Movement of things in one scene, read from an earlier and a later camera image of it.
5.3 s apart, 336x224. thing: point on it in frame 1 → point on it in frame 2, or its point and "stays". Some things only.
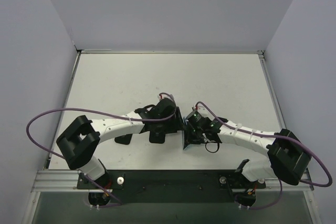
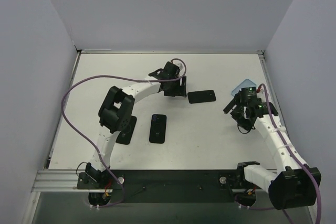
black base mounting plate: x=171 y=186 stays
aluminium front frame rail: x=57 y=180 stays
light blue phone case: x=186 y=120 → x=246 y=83
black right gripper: x=189 y=135 → x=237 y=108
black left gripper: x=179 y=119 → x=177 y=86
